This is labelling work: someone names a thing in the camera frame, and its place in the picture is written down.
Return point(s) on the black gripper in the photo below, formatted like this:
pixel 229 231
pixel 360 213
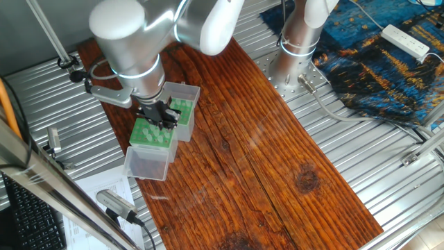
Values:
pixel 152 109

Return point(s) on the clear large pipette tip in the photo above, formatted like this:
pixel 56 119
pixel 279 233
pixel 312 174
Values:
pixel 178 102
pixel 149 137
pixel 156 133
pixel 160 139
pixel 145 131
pixel 188 103
pixel 151 127
pixel 166 134

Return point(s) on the clear box green tip rack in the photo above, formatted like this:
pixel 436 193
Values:
pixel 145 166
pixel 185 114

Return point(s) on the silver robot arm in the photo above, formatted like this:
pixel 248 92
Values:
pixel 128 48

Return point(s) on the brown wooden board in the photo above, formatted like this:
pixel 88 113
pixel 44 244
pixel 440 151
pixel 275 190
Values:
pixel 243 156

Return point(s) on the white printed paper sheet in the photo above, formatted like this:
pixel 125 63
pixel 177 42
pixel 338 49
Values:
pixel 104 187

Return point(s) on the small grey mounted device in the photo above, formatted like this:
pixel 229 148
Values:
pixel 53 139

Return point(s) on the thin silver rod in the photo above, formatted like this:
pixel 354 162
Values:
pixel 47 31

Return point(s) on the orange tube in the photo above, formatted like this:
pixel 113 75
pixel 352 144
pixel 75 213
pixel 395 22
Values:
pixel 7 111

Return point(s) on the black computer keyboard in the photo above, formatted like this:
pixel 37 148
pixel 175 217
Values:
pixel 34 222

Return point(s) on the blue painted cloth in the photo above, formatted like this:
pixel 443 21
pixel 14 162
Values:
pixel 364 80

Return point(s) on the white power strip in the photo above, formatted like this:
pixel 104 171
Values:
pixel 404 41

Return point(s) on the silver camera mount bracket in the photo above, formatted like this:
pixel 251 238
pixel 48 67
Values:
pixel 111 96

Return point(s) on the silver exterior camera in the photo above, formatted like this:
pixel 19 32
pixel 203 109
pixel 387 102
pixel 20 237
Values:
pixel 114 203

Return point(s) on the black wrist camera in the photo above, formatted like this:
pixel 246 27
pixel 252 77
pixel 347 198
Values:
pixel 77 76

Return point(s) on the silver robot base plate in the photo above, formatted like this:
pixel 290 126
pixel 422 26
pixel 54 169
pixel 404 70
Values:
pixel 289 92

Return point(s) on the aluminium frame bar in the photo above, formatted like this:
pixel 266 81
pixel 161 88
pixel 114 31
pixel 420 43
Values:
pixel 52 187

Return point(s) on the aluminium frame rail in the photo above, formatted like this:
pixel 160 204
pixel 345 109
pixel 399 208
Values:
pixel 425 147

